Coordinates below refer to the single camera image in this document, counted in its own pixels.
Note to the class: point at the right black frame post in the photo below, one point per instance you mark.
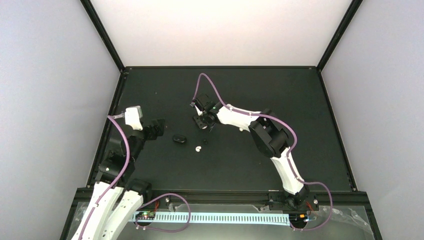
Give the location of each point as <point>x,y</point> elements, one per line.
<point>338,34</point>

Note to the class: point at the black frame post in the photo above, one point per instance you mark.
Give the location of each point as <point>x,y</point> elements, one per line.
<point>338,34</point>
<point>102,32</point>

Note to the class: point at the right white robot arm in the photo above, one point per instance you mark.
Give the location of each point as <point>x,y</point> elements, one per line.
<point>268,135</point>

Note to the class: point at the left black frame post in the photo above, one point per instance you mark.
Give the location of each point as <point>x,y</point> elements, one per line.
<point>102,32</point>

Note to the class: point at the white earbud charging case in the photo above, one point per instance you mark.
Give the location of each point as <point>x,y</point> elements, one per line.
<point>179,138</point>

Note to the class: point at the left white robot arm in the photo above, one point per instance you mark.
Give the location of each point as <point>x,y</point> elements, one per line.
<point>116,196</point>

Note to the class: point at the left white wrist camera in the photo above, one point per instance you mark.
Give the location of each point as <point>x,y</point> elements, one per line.
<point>132,117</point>

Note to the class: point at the white slotted cable duct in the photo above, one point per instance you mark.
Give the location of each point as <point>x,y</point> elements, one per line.
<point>278,219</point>

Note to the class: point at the black front mounting rail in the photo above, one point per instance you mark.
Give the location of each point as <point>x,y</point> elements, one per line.
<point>275,199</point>

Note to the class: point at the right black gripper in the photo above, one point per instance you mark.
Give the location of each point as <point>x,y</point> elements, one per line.
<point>200,123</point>

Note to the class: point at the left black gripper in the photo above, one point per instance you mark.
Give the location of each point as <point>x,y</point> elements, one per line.
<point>157,126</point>

